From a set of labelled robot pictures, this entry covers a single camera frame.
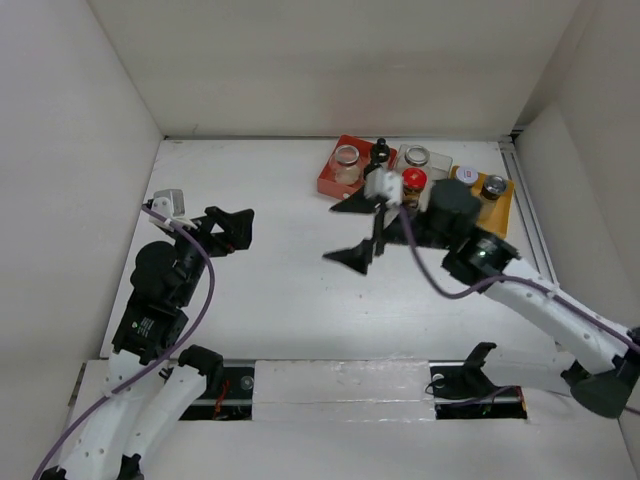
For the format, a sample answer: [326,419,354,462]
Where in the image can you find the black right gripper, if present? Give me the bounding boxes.
[323,178,457,271]

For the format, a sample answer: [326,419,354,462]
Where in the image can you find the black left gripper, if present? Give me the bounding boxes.
[166,204,254,305]

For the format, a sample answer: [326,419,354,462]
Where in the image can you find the glass jar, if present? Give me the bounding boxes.
[402,145,431,169]
[330,144,361,185]

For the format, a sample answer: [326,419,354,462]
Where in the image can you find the red-capped dark sauce bottle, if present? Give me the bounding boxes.
[402,167,428,209]

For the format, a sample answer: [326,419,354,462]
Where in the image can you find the black-capped white bottle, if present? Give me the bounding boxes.
[369,137,391,164]

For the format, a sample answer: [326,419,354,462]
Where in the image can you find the silver-lid small jar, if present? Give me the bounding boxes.
[454,166,479,188]

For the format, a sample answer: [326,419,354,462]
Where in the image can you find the silver-capped white shaker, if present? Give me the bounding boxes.
[480,175,509,201]

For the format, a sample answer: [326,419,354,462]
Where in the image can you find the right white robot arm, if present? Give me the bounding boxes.
[323,174,639,419]

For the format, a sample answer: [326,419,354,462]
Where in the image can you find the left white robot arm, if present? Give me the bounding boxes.
[34,201,255,479]

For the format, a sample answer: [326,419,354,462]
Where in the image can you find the red plastic bin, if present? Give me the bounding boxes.
[317,134,377,200]

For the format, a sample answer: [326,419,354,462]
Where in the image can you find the clear plastic bin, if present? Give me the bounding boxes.
[394,144,453,211]

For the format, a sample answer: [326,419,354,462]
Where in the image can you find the yellow plastic bin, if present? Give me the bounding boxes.
[450,166,514,239]

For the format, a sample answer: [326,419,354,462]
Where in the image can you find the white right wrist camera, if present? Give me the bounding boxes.
[364,168,403,207]

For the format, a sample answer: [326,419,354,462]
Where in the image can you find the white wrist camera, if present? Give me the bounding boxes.
[143,189,196,232]
[364,168,403,207]

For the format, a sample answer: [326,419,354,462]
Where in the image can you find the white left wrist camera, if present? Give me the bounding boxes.
[143,189,196,232]

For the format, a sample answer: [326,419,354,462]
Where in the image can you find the aluminium side rail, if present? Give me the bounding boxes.
[498,136,558,283]

